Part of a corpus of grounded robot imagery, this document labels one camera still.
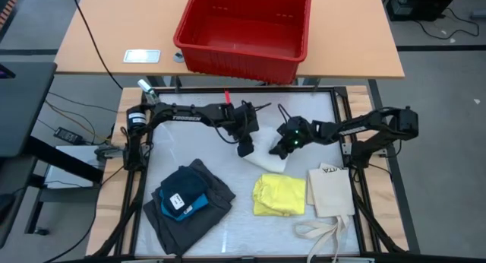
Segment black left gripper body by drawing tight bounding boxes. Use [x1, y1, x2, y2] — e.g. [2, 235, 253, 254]
[226, 101, 261, 144]

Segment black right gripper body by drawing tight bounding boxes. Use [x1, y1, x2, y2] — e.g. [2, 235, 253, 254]
[276, 116, 317, 149]

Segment white garment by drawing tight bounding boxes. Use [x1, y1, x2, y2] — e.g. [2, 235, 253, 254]
[242, 126, 289, 174]

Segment yellow garment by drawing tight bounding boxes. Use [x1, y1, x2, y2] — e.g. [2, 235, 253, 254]
[252, 173, 307, 217]

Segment navy garment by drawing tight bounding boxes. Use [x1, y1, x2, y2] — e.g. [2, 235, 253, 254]
[159, 166, 209, 218]

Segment blue garment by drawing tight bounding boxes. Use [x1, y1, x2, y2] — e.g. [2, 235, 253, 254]
[158, 189, 210, 222]

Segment dark grey trousers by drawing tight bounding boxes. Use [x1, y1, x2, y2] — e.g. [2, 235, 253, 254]
[143, 158, 237, 256]

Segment red plastic laundry basket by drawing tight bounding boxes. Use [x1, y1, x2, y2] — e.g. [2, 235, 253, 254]
[173, 0, 313, 85]

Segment cream canvas tote bag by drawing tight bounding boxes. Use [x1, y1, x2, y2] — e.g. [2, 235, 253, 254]
[294, 163, 357, 263]

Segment clear spray bottle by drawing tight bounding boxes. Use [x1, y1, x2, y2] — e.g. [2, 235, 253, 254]
[137, 78, 161, 105]

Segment light wooden desk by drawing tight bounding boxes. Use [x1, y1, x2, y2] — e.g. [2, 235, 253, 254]
[54, 0, 406, 80]

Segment black power adapter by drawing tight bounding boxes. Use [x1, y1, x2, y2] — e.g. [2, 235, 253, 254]
[53, 126, 84, 146]

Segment black computer case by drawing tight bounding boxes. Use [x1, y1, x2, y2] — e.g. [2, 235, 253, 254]
[383, 0, 463, 22]

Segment black metal stand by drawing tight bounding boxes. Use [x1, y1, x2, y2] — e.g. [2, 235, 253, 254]
[22, 135, 106, 236]

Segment black monitor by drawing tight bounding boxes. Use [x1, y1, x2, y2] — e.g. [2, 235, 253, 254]
[0, 61, 58, 157]

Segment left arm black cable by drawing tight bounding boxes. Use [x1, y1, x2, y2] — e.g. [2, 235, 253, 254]
[211, 118, 244, 145]

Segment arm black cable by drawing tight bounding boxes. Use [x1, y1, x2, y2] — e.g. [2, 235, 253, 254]
[211, 118, 244, 145]
[277, 103, 292, 124]

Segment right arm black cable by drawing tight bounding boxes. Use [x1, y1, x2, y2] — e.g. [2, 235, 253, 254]
[277, 103, 292, 124]

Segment black metal table frame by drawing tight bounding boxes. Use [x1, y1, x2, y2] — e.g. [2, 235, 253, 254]
[113, 86, 384, 258]

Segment black floor cable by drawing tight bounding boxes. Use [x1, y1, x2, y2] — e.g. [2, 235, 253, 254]
[412, 7, 481, 41]

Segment long black cable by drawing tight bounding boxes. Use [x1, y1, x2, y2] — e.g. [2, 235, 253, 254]
[69, 0, 125, 90]

